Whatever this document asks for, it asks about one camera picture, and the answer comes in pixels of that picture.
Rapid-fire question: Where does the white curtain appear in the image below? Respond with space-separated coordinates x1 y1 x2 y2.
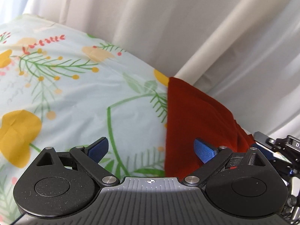
0 0 300 147

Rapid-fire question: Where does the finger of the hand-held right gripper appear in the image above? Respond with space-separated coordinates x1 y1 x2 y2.
253 132 279 157

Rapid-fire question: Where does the red knit cardigan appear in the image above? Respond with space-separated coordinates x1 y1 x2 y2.
164 76 258 178

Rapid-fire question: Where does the floral bed sheet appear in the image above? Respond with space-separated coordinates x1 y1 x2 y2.
0 13 173 225

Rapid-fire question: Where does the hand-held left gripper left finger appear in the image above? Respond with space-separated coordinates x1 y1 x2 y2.
37 137 120 187

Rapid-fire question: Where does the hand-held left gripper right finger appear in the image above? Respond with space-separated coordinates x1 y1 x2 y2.
183 138 269 187

